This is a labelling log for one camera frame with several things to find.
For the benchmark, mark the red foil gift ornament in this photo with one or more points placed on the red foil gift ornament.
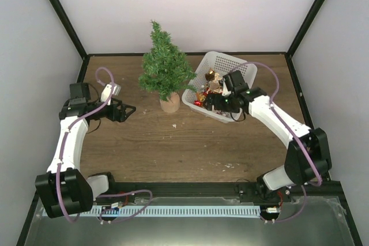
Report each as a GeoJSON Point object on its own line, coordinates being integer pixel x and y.
{"type": "Point", "coordinates": [198, 103]}

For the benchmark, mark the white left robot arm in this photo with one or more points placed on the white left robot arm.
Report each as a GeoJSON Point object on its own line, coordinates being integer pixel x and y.
{"type": "Point", "coordinates": [62, 189]}

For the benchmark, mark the small green christmas tree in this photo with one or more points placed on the small green christmas tree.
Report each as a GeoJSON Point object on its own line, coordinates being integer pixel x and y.
{"type": "Point", "coordinates": [166, 69]}

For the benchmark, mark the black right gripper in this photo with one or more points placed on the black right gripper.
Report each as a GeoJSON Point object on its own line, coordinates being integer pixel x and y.
{"type": "Point", "coordinates": [217, 106]}

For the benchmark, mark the white perforated plastic basket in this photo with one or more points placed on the white perforated plastic basket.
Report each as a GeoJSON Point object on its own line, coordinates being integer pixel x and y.
{"type": "Point", "coordinates": [221, 63]}

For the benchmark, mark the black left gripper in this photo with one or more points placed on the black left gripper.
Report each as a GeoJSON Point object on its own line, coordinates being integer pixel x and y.
{"type": "Point", "coordinates": [121, 116]}

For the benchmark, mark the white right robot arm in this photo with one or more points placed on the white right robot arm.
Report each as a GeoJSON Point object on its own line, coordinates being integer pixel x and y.
{"type": "Point", "coordinates": [308, 154]}

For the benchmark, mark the light blue cable duct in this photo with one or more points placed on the light blue cable duct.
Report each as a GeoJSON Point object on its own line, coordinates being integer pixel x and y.
{"type": "Point", "coordinates": [178, 211]}

